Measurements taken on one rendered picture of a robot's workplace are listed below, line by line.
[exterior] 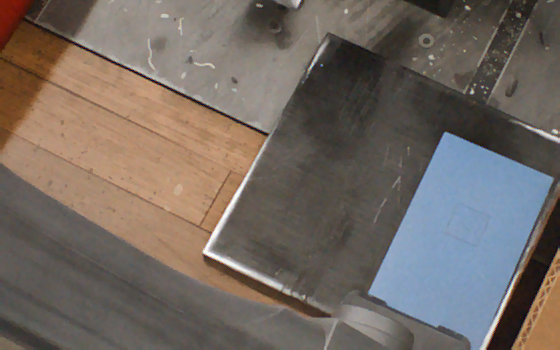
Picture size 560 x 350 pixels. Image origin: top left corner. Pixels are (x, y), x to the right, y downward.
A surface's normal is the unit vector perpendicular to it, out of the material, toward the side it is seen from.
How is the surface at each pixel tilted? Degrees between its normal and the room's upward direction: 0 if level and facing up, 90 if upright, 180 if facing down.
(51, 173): 0
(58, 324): 38
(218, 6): 0
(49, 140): 0
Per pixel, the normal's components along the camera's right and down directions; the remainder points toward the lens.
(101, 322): 0.58, -0.11
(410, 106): 0.00, -0.39
